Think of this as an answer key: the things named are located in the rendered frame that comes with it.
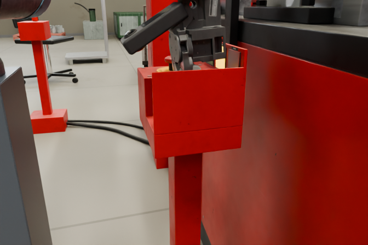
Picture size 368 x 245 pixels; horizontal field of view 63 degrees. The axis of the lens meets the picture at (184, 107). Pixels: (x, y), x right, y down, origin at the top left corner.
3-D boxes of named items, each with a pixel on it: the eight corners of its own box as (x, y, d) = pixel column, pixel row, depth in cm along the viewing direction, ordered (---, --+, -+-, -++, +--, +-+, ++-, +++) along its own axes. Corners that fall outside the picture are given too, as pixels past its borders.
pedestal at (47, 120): (35, 124, 242) (17, 16, 216) (68, 122, 247) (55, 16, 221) (29, 134, 224) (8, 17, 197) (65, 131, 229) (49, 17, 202)
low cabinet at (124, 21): (170, 34, 990) (170, 11, 968) (184, 39, 841) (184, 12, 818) (114, 35, 944) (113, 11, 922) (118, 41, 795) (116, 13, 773)
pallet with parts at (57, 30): (65, 36, 908) (64, 24, 897) (63, 39, 829) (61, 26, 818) (20, 38, 876) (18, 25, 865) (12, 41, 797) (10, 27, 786)
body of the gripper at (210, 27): (226, 63, 51) (224, -15, 47) (177, 69, 49) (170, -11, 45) (211, 56, 58) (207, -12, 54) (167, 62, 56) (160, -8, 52)
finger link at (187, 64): (195, 94, 50) (191, 40, 47) (186, 95, 50) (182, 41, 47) (187, 87, 54) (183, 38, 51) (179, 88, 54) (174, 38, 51)
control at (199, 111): (139, 118, 70) (135, 39, 64) (205, 112, 74) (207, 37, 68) (154, 159, 51) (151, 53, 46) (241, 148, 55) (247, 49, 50)
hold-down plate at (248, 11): (242, 17, 83) (243, 6, 82) (260, 17, 84) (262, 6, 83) (307, 24, 56) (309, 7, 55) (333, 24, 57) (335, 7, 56)
